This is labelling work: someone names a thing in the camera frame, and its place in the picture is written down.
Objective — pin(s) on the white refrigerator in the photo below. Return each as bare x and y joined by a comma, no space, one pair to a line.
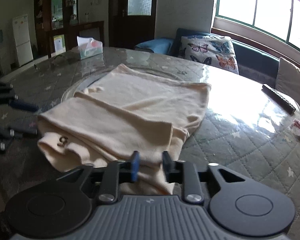
22,40

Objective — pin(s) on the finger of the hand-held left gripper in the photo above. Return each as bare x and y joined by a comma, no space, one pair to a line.
20,103
20,130

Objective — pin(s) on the blue sofa cushion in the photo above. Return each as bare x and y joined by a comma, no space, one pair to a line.
155,45

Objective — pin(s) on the green framed window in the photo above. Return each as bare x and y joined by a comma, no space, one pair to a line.
265,5

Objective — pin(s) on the tissue box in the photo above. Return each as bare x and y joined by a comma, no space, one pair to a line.
90,48

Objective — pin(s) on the cream sweater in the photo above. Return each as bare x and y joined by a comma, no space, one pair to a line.
130,110

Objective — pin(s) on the black remote control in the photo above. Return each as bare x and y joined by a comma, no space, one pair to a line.
278,98

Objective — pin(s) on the tall wooden display cabinet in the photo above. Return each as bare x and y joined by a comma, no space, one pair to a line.
47,10

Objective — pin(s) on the round black induction cooktop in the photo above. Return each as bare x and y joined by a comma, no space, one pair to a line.
86,85

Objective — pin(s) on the dark blue sofa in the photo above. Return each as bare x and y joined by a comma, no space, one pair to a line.
252,55

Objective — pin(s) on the dark wooden sideboard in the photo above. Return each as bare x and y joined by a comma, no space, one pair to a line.
90,32

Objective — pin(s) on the butterfly print pillow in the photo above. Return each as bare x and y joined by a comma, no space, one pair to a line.
210,52

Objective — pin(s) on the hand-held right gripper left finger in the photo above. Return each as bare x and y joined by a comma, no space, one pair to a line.
135,166

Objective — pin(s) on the dark wooden door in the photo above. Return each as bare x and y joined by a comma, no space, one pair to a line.
120,17

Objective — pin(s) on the beige pillow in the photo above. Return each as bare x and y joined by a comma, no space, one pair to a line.
292,82

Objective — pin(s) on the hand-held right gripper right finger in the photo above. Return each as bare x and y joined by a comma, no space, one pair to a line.
167,166

